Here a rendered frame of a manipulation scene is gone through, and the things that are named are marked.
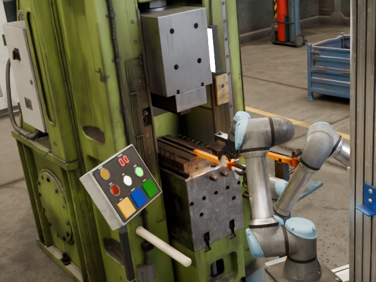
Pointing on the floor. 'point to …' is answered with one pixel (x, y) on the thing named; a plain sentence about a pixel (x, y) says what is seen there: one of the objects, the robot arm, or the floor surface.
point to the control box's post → (126, 252)
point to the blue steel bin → (329, 67)
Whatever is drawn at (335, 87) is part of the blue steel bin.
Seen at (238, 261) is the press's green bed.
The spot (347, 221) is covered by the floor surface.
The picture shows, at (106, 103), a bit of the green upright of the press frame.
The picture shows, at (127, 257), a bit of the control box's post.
